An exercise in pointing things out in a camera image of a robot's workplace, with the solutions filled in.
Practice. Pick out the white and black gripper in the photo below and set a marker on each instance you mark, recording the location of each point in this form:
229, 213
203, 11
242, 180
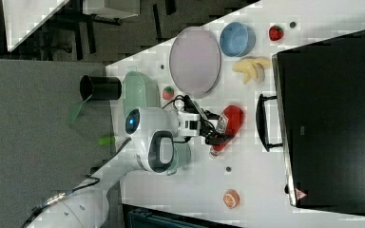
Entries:
192, 123

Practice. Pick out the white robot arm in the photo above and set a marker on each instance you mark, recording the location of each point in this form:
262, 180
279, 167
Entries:
152, 134

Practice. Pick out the black and steel toaster oven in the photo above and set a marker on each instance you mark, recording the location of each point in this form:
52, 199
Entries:
321, 102

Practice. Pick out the green mug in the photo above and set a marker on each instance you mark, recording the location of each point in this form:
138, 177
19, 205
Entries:
182, 156

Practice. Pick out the strawberry near basket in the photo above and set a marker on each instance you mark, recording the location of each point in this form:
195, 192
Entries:
168, 93

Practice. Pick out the lilac round plate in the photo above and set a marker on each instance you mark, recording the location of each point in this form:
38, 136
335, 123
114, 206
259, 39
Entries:
195, 61

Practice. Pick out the yellow banana bunch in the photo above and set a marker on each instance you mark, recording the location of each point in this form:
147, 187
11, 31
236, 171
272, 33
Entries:
252, 69

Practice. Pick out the orange slice toy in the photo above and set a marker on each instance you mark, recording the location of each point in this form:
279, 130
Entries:
231, 198

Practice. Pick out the green perforated basket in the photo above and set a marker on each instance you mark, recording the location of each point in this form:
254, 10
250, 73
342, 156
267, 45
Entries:
139, 90

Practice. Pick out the blue bowl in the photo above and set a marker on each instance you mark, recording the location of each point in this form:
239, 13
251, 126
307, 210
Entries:
237, 39

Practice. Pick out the strawberry near blue bowl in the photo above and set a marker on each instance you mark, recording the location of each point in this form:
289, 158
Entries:
275, 33

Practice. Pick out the black oven door handle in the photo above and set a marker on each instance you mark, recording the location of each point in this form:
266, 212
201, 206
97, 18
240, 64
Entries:
261, 123

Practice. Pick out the black cylinder post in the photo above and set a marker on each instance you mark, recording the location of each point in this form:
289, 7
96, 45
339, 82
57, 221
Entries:
100, 88

